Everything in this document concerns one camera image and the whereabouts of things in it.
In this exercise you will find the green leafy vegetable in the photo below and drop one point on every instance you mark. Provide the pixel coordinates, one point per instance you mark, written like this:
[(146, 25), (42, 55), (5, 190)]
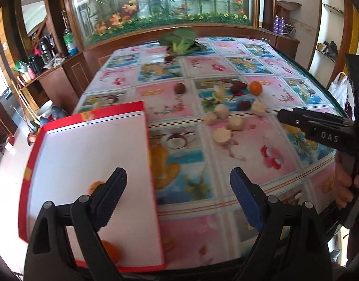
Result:
[(181, 42)]

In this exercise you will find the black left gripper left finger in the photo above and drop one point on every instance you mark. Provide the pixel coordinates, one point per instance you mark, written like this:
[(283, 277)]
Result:
[(106, 197)]

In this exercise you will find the flower bamboo glass panel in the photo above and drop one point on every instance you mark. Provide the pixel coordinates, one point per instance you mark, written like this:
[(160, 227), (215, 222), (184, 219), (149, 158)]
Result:
[(99, 20)]

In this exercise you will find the white plastic bag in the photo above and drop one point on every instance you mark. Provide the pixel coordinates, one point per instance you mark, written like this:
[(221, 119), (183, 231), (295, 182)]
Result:
[(341, 90)]

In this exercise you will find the orange tangerine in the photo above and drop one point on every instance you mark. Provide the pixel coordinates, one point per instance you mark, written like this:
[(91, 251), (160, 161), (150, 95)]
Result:
[(113, 252), (255, 88), (93, 187)]

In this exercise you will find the white basin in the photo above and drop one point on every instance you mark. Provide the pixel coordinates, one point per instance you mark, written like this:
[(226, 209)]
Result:
[(45, 108)]

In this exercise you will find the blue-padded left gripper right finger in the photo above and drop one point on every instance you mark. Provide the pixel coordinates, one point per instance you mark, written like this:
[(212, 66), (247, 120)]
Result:
[(248, 196)]

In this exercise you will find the person's right hand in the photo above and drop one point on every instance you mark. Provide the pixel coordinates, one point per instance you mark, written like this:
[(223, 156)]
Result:
[(343, 182)]

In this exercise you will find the black kettle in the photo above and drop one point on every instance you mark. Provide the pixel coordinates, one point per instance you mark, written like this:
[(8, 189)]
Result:
[(46, 48)]

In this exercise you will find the orange tangerine in box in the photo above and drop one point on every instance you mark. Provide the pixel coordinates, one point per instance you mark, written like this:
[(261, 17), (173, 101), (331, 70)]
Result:
[(93, 187), (113, 252)]

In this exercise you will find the red white shallow box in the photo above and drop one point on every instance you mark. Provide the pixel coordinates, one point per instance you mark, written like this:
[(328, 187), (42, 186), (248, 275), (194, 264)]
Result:
[(73, 156)]

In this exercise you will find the brown round fruit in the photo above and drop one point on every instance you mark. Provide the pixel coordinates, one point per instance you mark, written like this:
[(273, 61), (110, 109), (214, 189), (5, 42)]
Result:
[(179, 88)]

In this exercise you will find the purple spray bottle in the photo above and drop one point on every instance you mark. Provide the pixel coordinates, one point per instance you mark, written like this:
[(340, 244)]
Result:
[(275, 26), (281, 26)]

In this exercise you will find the beige cake piece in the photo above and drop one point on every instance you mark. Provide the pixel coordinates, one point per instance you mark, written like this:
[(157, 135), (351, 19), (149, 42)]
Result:
[(222, 111), (235, 123), (210, 118), (222, 136), (258, 108)]

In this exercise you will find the grey thermos flask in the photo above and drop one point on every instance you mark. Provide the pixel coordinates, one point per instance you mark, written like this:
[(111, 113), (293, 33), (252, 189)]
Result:
[(58, 113)]

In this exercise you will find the blue thermos flask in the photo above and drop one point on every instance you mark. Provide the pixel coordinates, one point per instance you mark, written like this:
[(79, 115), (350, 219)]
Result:
[(45, 120)]

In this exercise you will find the dark red date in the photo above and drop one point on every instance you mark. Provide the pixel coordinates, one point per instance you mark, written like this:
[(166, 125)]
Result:
[(237, 87), (244, 105)]

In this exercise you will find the fruit pattern tablecloth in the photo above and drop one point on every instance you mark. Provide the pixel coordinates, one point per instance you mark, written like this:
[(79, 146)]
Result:
[(200, 219)]

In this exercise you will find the green soda bottle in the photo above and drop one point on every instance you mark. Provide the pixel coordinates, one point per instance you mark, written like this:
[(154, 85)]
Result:
[(70, 42)]

